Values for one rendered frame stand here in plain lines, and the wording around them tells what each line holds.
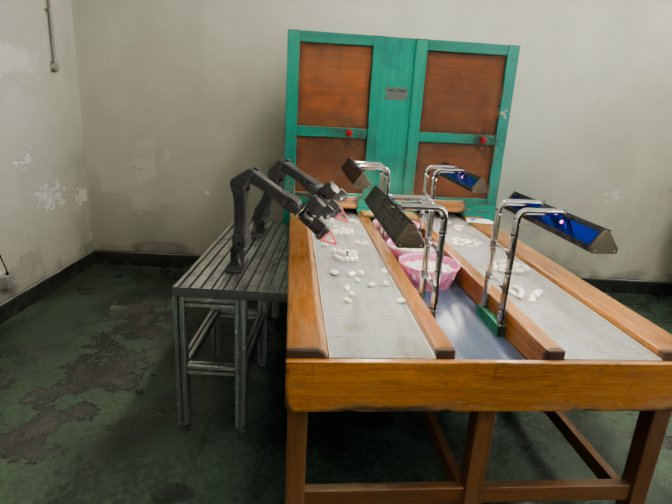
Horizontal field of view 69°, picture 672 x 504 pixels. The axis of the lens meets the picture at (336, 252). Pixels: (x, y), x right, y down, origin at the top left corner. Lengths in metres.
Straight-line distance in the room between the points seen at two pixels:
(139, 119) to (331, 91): 1.78
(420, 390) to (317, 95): 2.02
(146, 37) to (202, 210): 1.35
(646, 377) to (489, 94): 2.02
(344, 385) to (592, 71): 3.46
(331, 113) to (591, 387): 2.07
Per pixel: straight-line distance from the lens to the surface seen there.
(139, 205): 4.36
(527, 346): 1.67
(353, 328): 1.55
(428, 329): 1.54
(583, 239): 1.61
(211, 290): 2.04
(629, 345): 1.80
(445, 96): 3.16
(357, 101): 3.05
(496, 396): 1.54
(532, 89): 4.20
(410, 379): 1.43
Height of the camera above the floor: 1.41
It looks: 17 degrees down
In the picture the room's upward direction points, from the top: 3 degrees clockwise
